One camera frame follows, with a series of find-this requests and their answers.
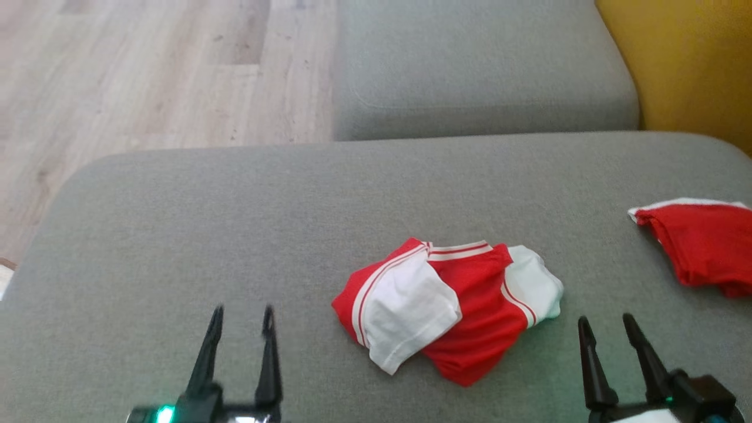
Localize wide yellow sofa backrest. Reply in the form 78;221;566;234
596;0;752;156

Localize white item with brown rim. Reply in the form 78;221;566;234
0;257;18;301

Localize red shorts with white stripes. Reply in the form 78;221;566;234
627;198;752;298

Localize red and white T-shirt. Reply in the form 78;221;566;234
331;237;565;388

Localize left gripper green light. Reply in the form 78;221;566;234
125;304;290;423

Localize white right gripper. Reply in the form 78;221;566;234
577;313;688;423

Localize grey sofa seat cushion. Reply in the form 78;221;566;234
332;0;641;142

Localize large grey sofa chaise cushion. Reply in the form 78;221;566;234
0;130;752;423

